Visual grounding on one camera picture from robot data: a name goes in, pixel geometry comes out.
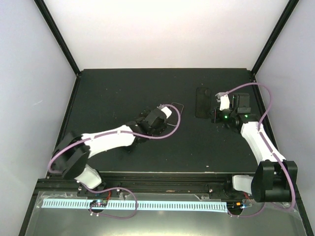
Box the black frame post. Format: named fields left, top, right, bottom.
left=34, top=0, right=81, bottom=76
left=251, top=0, right=299, bottom=75

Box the right black frame post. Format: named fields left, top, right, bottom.
left=251, top=0, right=299, bottom=75

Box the black smartphone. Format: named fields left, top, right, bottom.
left=195, top=87, right=211, bottom=119

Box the left black frame post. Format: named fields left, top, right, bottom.
left=34, top=0, right=81, bottom=76

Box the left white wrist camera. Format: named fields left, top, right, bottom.
left=158, top=105, right=172, bottom=119

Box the light blue slotted cable duct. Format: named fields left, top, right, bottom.
left=41, top=199, right=228, bottom=213

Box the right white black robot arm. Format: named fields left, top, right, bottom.
left=213, top=92, right=298, bottom=203

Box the black table mat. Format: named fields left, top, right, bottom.
left=62, top=68, right=275, bottom=174

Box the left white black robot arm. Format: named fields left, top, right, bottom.
left=48, top=105, right=172, bottom=196

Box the silver edged smartphone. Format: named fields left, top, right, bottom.
left=167, top=102, right=184, bottom=127

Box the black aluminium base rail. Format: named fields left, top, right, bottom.
left=34, top=173, right=244, bottom=199

